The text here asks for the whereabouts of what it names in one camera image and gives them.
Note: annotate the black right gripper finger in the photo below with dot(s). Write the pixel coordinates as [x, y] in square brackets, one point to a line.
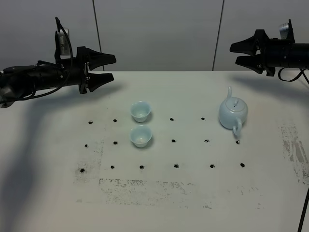
[251, 62]
[248, 46]

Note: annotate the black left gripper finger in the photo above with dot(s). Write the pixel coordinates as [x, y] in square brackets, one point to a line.
[97, 80]
[96, 59]

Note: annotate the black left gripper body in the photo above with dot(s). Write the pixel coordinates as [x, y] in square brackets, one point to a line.
[73, 70]

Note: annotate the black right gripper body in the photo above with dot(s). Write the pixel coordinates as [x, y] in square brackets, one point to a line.
[274, 52]

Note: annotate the light blue porcelain teapot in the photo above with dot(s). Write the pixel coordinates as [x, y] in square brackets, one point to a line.
[233, 112]

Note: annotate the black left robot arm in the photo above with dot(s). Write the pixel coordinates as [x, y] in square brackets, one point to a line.
[20, 83]

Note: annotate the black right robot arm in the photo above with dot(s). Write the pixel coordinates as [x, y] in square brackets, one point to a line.
[298, 56]

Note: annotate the far light blue teacup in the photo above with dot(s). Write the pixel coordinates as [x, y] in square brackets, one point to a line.
[140, 111]

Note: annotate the light blue teacup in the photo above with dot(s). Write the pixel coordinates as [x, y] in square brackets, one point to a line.
[140, 111]
[140, 136]

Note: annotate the near light blue teacup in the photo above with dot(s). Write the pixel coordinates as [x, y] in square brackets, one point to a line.
[140, 136]

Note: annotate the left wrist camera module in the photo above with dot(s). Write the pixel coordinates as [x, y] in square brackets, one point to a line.
[62, 39]

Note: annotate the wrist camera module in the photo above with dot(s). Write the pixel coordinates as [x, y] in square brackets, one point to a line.
[286, 31]
[62, 39]

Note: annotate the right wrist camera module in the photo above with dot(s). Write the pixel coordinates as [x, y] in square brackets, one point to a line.
[286, 31]

